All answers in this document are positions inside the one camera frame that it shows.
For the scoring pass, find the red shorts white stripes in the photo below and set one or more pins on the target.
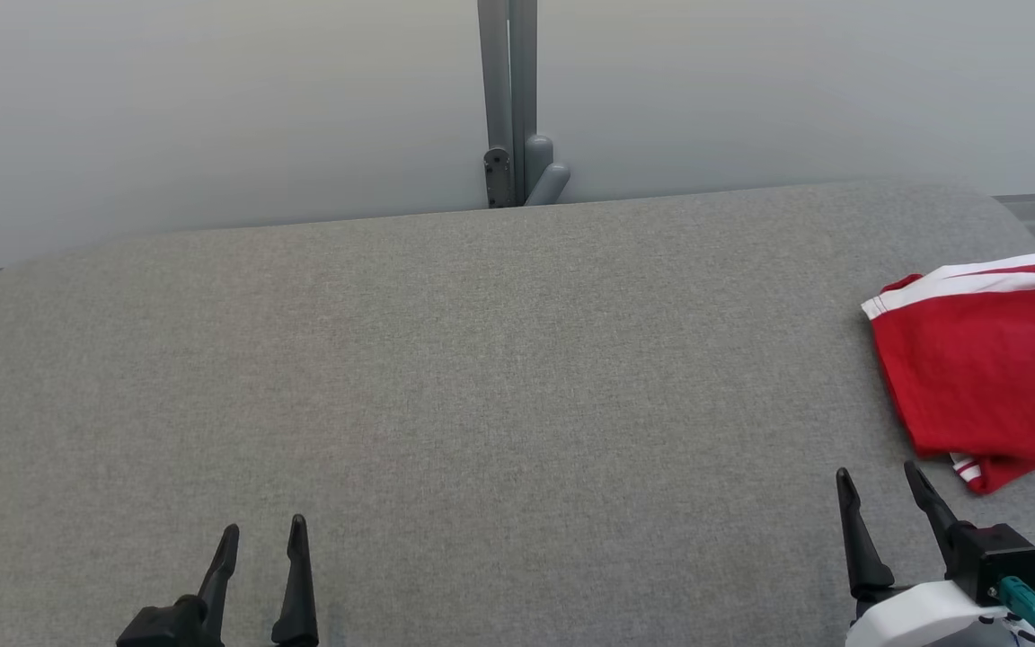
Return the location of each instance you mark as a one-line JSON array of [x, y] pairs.
[[994, 377]]

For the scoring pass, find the grey fabric sofa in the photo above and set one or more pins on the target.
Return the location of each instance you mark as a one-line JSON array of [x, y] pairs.
[[482, 404]]

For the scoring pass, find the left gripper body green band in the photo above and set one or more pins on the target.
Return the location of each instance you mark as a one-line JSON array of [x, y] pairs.
[[163, 629]]

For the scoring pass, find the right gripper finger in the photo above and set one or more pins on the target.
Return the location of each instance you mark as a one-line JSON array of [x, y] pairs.
[[931, 503], [863, 557]]

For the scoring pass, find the grey metal post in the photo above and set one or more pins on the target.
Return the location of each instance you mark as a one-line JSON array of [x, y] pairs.
[[507, 72]]

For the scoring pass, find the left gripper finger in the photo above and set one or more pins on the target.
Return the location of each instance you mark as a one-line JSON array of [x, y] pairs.
[[297, 602], [219, 584]]

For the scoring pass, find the grey cylindrical hinge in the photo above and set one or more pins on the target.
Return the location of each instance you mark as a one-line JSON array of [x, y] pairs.
[[546, 175]]

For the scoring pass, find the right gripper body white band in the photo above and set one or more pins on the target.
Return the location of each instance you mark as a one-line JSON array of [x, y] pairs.
[[931, 620]]

